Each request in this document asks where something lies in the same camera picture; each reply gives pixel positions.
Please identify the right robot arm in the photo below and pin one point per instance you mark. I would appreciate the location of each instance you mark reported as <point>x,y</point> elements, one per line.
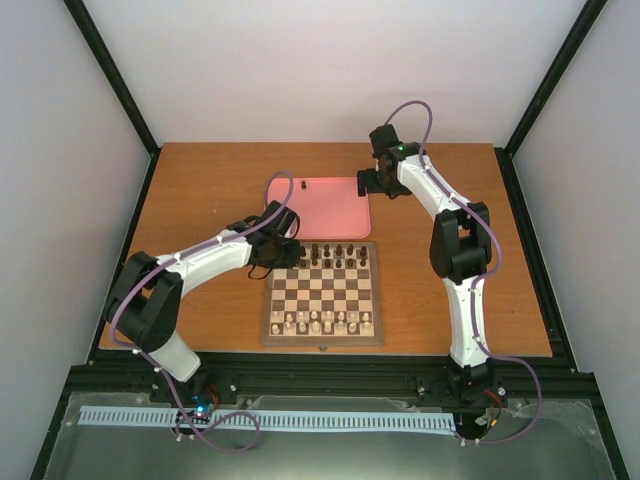
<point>459,252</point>

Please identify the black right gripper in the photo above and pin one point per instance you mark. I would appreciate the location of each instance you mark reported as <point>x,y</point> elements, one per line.
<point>372,188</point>

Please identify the light blue cable duct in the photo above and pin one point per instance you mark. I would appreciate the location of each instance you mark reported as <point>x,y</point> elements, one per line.
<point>272,420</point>

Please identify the wooden chessboard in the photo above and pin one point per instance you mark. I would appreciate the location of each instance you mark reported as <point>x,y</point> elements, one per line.
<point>316,288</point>

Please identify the pink plastic tray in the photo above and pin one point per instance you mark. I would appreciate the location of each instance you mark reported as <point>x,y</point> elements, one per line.
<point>329,209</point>

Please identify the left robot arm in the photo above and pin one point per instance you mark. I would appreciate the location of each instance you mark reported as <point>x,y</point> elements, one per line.
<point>143,304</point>

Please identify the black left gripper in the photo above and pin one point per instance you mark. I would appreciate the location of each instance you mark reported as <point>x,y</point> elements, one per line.
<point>292,262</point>

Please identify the light king chess piece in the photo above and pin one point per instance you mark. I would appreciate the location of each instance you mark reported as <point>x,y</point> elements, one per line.
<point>328,321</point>

